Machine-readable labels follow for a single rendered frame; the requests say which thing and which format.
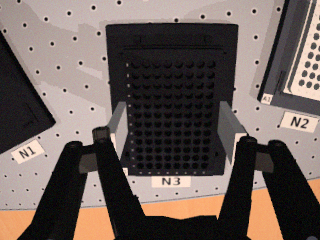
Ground white n1 label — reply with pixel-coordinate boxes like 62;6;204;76
11;139;45;164

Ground white label reading n3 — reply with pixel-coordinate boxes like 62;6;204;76
152;177;190;187

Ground white n2 label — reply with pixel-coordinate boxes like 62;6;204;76
279;111;319;133

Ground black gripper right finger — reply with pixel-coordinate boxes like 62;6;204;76
211;101;320;240

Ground white well plate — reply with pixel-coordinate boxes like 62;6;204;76
281;0;320;101

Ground black well plate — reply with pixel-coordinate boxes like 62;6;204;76
122;45;224;177

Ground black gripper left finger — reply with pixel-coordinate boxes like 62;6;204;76
17;102;158;240

